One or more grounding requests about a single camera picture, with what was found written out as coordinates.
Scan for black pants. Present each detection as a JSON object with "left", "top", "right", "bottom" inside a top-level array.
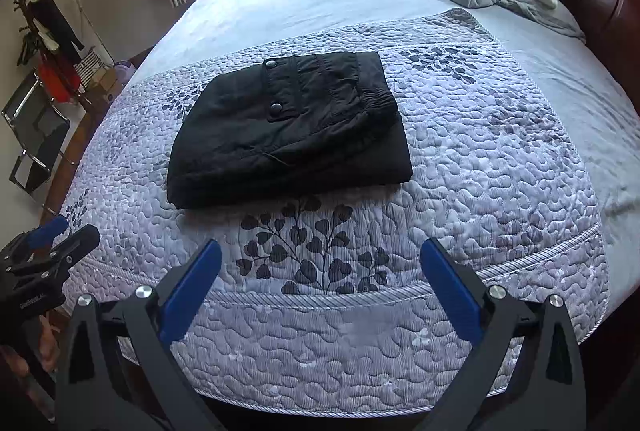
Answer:
[{"left": 166, "top": 51, "right": 414, "bottom": 210}]

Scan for cardboard box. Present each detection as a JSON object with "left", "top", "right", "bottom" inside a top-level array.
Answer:
[{"left": 92, "top": 68, "right": 123, "bottom": 99}]

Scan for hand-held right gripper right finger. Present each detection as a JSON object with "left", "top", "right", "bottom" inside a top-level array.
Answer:
[{"left": 419, "top": 238, "right": 587, "bottom": 431}]

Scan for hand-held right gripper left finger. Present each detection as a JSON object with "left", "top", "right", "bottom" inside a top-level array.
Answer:
[{"left": 54, "top": 238, "right": 223, "bottom": 431}]

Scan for black hanging garment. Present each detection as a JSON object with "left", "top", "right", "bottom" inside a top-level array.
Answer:
[{"left": 30, "top": 0, "right": 86, "bottom": 56}]

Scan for grey quilted floral bedspread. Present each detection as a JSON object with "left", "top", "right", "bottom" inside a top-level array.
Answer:
[{"left": 47, "top": 8, "right": 613, "bottom": 414}]

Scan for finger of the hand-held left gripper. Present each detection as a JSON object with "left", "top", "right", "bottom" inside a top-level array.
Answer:
[
  {"left": 0, "top": 214, "right": 70, "bottom": 262},
  {"left": 30, "top": 224, "right": 101, "bottom": 279}
]

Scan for white wire rack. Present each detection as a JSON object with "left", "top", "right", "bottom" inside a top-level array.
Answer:
[{"left": 70, "top": 0, "right": 118, "bottom": 89}]

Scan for red garment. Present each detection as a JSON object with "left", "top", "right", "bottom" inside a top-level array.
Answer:
[{"left": 37, "top": 56, "right": 83, "bottom": 104}]

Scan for black mesh chair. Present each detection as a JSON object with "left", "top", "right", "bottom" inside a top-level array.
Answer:
[{"left": 0, "top": 71, "right": 76, "bottom": 196}]

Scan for person's left hand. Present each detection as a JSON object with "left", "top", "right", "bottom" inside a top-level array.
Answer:
[{"left": 0, "top": 311, "right": 61, "bottom": 394}]

